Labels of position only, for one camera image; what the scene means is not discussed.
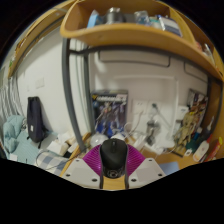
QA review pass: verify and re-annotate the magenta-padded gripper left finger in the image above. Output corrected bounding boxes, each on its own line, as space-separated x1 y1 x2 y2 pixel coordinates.
62 143 103 190

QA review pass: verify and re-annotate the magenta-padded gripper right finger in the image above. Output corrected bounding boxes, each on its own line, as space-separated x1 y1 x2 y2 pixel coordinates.
125 142 167 190

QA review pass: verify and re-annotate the black computer mouse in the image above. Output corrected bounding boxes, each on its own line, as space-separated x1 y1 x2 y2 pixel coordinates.
99 138 129 179

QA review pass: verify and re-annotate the white power strip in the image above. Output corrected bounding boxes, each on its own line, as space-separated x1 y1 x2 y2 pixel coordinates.
144 141 166 155

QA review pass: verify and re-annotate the white tissue pack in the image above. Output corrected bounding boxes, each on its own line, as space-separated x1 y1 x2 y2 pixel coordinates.
46 139 69 158

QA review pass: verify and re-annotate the steel cup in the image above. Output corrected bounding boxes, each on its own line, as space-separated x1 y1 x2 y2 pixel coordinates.
146 119 159 139

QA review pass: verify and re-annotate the brown tree creature figurine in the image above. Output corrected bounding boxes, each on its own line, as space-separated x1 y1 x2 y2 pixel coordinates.
173 111 198 151

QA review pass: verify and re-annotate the teal and checkered bedding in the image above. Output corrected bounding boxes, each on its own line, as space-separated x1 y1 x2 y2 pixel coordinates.
1 114 71 176

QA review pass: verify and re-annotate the robot model kit box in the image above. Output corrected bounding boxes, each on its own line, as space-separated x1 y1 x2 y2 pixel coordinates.
90 89 129 138

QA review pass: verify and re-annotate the black backpack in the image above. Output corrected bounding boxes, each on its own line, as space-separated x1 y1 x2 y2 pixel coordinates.
26 96 48 144

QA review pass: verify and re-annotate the red snack tube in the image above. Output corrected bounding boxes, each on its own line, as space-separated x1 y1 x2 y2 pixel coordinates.
208 136 224 161

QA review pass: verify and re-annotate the wooden shelf unit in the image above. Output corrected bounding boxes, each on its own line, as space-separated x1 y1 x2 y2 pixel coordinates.
59 0 224 83

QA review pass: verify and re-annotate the white wall socket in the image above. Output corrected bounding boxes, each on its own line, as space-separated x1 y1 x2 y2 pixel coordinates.
132 99 149 116
148 101 163 118

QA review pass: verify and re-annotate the white wall box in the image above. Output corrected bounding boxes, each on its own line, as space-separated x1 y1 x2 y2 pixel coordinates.
175 105 189 122

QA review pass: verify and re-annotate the grey metal frame post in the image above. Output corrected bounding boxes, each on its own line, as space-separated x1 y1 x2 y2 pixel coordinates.
61 38 96 153

